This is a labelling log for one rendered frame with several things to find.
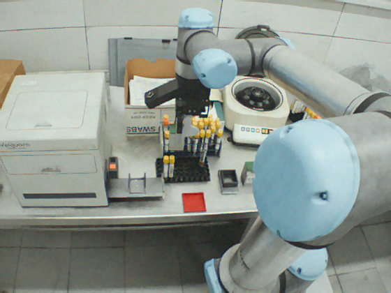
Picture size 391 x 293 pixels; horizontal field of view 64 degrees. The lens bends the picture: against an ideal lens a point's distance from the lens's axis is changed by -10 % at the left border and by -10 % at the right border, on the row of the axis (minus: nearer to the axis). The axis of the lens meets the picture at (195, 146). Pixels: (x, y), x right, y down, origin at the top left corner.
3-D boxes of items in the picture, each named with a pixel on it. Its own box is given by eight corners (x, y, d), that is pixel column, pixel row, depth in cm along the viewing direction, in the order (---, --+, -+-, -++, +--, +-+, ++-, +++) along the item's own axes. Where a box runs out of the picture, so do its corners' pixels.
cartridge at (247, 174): (243, 185, 112) (248, 172, 107) (240, 174, 115) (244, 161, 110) (255, 185, 112) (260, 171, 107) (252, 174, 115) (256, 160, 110)
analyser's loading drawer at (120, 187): (96, 200, 100) (94, 190, 96) (98, 182, 104) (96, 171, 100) (164, 198, 103) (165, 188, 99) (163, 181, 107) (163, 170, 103)
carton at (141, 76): (124, 137, 121) (122, 104, 110) (126, 88, 140) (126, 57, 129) (193, 136, 125) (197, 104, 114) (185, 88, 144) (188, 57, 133)
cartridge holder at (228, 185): (221, 194, 108) (223, 188, 106) (217, 172, 114) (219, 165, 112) (238, 193, 109) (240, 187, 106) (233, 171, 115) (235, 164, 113)
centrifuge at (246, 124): (222, 144, 123) (227, 119, 114) (220, 93, 144) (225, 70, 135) (285, 151, 124) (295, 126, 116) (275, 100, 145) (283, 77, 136)
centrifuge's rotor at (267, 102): (235, 118, 126) (239, 103, 120) (233, 93, 136) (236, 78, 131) (276, 123, 126) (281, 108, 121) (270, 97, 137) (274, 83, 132)
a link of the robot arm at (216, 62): (259, 55, 62) (236, 28, 69) (201, 59, 59) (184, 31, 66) (251, 88, 68) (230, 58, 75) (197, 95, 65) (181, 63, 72)
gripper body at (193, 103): (207, 121, 86) (214, 82, 78) (173, 120, 85) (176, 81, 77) (204, 101, 92) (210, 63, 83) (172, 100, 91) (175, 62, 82)
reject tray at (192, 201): (183, 212, 102) (183, 211, 102) (181, 194, 107) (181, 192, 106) (206, 211, 103) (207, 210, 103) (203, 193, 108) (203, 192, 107)
